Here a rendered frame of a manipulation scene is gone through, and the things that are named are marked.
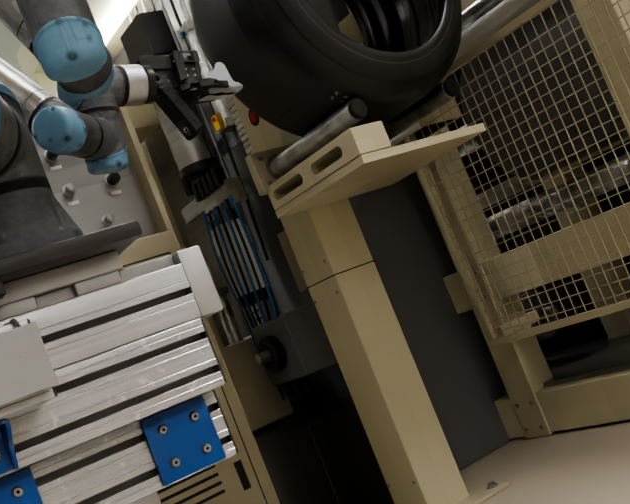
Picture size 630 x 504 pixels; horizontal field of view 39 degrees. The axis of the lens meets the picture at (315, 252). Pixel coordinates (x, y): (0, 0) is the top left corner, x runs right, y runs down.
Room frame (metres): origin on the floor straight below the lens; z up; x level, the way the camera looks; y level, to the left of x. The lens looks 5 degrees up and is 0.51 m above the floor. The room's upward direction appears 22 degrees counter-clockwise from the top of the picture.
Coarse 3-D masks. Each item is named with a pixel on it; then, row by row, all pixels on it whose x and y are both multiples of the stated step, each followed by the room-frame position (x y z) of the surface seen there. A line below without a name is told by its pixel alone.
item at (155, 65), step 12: (144, 60) 1.63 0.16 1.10; (156, 60) 1.65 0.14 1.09; (168, 60) 1.66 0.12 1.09; (180, 60) 1.66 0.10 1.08; (192, 60) 1.67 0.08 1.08; (156, 72) 1.65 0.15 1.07; (168, 72) 1.66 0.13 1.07; (180, 72) 1.65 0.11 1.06; (192, 72) 1.68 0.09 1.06; (156, 84) 1.62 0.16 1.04; (180, 84) 1.66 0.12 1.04; (192, 84) 1.67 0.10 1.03; (192, 96) 1.69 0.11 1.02
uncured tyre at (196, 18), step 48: (192, 0) 1.88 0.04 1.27; (240, 0) 1.73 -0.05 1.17; (288, 0) 1.72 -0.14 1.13; (384, 0) 2.22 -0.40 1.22; (432, 0) 2.11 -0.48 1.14; (240, 48) 1.80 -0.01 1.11; (288, 48) 1.74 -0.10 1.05; (336, 48) 1.76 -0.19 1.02; (384, 48) 2.21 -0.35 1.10; (432, 48) 1.90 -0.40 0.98; (240, 96) 1.91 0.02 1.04; (288, 96) 1.84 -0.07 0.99; (384, 96) 1.85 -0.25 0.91
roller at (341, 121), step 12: (348, 108) 1.80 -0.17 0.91; (360, 108) 1.81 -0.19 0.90; (324, 120) 1.88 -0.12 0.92; (336, 120) 1.84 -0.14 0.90; (348, 120) 1.82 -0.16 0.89; (312, 132) 1.91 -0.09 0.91; (324, 132) 1.88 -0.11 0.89; (336, 132) 1.86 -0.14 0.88; (300, 144) 1.95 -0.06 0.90; (312, 144) 1.93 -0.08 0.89; (324, 144) 1.92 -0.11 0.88; (276, 156) 2.06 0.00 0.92; (288, 156) 2.00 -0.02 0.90; (300, 156) 1.98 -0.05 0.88; (276, 168) 2.05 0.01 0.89; (288, 168) 2.04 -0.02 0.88
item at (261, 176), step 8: (256, 152) 2.06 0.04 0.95; (264, 152) 2.08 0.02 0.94; (272, 152) 2.09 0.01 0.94; (280, 152) 2.10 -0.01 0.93; (248, 160) 2.06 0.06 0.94; (256, 160) 2.06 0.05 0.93; (264, 160) 2.07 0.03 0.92; (256, 168) 2.05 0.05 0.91; (264, 168) 2.07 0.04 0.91; (256, 176) 2.06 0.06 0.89; (264, 176) 2.06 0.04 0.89; (272, 176) 2.07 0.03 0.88; (280, 176) 2.08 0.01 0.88; (256, 184) 2.07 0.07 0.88; (264, 184) 2.06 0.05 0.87; (264, 192) 2.05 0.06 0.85
